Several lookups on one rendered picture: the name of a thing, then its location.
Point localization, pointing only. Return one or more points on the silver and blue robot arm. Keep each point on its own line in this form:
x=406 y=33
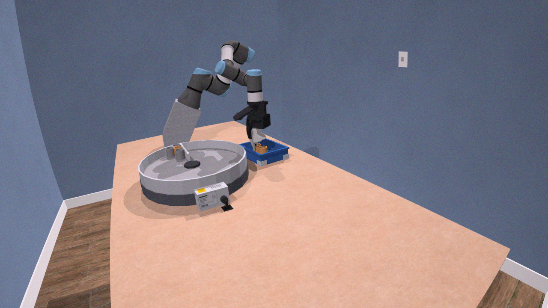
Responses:
x=234 y=54

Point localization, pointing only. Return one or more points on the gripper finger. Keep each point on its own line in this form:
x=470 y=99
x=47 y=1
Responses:
x=260 y=134
x=252 y=135

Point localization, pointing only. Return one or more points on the blue crate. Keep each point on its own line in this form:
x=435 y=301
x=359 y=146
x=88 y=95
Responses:
x=276 y=152

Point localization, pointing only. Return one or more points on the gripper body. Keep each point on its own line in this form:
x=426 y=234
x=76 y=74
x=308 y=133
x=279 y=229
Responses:
x=258 y=118

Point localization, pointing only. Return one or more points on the grey round turntable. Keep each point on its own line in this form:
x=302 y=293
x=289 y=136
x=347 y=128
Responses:
x=210 y=172

